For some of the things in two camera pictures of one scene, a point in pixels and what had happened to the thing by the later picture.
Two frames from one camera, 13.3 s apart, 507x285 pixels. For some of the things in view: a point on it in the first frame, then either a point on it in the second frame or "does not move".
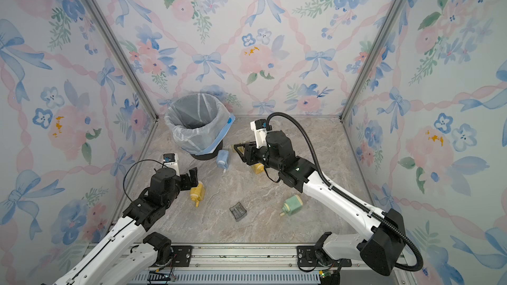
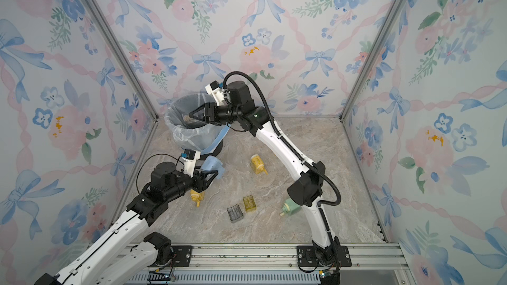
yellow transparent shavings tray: x=241 y=149 -> x=249 y=203
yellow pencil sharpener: x=258 y=168 does not move
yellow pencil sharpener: x=197 y=192 does not move
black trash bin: x=208 y=156 does not move
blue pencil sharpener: x=223 y=159 -> x=212 y=163
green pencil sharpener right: x=292 y=206 does not move
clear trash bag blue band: x=199 y=122 does not move
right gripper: x=251 y=151 -> x=210 y=107
